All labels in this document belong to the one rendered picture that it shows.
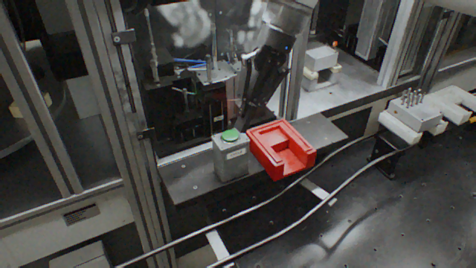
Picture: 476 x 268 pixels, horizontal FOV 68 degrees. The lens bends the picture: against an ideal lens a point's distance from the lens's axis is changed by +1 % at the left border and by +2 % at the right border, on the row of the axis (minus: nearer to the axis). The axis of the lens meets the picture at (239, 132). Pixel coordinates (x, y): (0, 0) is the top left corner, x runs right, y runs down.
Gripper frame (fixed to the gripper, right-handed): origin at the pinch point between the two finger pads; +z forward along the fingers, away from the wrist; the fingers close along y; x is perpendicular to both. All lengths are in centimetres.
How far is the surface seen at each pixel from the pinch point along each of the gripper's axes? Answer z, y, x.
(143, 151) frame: 19.5, 13.9, -15.1
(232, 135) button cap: 6.5, -1.0, -3.0
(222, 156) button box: 11.4, 1.2, -1.0
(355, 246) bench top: 28, -41, 18
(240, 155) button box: 10.9, -4.1, -0.8
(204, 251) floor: 96, -48, -46
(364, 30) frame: -27, -66, -32
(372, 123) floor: 27, -182, -78
